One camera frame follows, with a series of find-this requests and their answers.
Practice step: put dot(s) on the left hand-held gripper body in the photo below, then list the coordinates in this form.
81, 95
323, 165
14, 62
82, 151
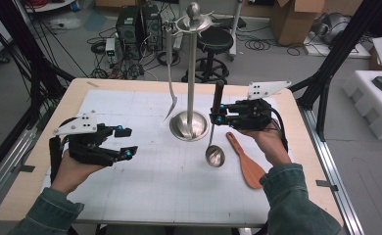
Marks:
81, 125

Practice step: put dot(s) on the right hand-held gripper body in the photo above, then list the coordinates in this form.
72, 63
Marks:
249, 114

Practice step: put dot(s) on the steel utensil stand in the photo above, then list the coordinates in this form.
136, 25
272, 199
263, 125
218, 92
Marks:
191, 71

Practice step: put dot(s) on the wooden rice paddle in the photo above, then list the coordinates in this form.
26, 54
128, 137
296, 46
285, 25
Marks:
249, 169

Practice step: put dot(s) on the steel spatula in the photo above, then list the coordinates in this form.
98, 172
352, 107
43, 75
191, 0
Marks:
168, 49

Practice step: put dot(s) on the person's right hand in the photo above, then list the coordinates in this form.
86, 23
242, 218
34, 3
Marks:
274, 147

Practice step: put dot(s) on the person's left hand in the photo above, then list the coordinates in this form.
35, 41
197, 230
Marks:
68, 174

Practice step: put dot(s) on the white grid mat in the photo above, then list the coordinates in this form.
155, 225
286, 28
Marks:
166, 189

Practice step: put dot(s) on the black round stool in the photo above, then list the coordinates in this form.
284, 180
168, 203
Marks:
216, 40

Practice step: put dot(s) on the grey tape strip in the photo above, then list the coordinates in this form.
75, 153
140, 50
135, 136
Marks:
326, 185
24, 168

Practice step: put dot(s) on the white metal stand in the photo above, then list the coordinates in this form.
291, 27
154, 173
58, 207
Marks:
236, 32

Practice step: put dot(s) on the grey box with green light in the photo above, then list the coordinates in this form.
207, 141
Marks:
110, 49

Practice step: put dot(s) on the cardboard box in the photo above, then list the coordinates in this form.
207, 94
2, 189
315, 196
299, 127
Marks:
296, 23

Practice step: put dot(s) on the black computer tower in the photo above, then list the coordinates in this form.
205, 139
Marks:
127, 27
153, 29

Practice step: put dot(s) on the white foam block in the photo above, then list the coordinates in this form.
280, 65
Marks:
368, 101

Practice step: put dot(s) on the grey round device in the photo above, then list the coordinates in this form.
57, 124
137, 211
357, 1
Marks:
334, 27

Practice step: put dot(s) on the aluminium rail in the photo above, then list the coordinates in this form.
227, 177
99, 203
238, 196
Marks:
6, 166
342, 202

